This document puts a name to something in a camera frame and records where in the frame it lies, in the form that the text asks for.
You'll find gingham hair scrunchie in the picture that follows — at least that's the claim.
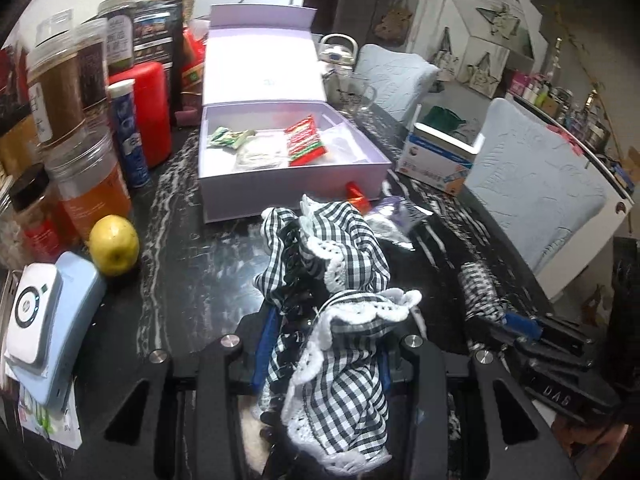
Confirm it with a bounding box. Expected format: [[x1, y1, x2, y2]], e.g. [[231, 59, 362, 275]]
[[458, 262, 510, 323]]

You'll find black white gingham cloth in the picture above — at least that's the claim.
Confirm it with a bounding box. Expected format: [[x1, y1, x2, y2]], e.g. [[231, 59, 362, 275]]
[[252, 196, 422, 477]]

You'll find silver purple snack packet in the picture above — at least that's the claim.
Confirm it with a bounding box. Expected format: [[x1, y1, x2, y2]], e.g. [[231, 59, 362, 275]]
[[363, 196, 433, 252]]

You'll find small red snack packet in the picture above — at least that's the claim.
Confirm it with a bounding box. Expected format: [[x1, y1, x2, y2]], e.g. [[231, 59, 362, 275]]
[[346, 181, 372, 214]]

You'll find green snack packet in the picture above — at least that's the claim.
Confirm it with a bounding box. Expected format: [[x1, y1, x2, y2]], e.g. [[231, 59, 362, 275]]
[[206, 126, 256, 151]]

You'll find red spicy snack packet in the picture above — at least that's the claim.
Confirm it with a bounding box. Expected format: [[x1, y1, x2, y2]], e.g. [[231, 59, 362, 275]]
[[284, 115, 326, 167]]

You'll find white quilted chair near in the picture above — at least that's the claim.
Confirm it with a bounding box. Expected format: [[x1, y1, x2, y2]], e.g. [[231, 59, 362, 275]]
[[465, 98, 606, 273]]

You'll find white quilted chair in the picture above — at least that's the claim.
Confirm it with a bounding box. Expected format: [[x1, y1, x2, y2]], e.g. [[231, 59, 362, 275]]
[[465, 98, 606, 273], [355, 44, 439, 124]]

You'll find light blue case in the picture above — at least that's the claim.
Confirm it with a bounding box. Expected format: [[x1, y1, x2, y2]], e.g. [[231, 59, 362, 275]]
[[4, 252, 106, 412]]

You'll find yellow apple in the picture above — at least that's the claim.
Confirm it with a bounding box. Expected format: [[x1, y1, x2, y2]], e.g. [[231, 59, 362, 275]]
[[88, 214, 140, 278]]

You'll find blue white tissue box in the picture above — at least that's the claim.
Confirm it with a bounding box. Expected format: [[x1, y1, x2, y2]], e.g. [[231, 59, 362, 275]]
[[396, 122, 485, 196]]

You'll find white pocket printer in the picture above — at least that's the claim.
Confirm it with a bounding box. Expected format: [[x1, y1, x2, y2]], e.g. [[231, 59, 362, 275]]
[[6, 263, 62, 367]]

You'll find lavender gift box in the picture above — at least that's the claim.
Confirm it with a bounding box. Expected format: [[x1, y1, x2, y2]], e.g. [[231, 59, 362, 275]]
[[198, 3, 392, 223]]

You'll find orange contents plastic jar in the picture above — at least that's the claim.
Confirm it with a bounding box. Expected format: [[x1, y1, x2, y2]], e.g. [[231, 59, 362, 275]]
[[44, 130, 132, 242]]

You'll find red canister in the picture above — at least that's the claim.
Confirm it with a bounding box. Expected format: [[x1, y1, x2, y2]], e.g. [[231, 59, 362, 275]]
[[108, 62, 171, 168]]

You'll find clear glass cup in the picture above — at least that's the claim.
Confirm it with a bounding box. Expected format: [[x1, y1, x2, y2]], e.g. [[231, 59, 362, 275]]
[[337, 74, 378, 116]]

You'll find white quilted chair far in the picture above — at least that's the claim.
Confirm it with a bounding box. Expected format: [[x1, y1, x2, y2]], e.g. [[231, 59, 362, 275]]
[[355, 44, 439, 124]]

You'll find blue tablet tube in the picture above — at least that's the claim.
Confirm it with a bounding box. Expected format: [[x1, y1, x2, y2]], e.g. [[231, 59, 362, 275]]
[[107, 79, 150, 188]]

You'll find red carton box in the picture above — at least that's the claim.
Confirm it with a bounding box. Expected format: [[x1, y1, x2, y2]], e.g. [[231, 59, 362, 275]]
[[181, 26, 206, 110]]

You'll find clear water bottle white lid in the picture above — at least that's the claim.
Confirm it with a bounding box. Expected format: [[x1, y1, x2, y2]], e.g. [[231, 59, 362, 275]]
[[318, 34, 359, 107]]

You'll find brown contents plastic jar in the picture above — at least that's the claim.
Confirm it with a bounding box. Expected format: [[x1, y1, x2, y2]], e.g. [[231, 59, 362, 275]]
[[26, 32, 85, 148]]

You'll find black snack bag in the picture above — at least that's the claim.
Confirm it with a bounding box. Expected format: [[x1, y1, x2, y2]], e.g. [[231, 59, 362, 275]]
[[134, 0, 183, 125]]

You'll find dark lid glass jar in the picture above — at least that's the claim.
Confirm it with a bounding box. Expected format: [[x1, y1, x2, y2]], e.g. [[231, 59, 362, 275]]
[[98, 0, 136, 76]]

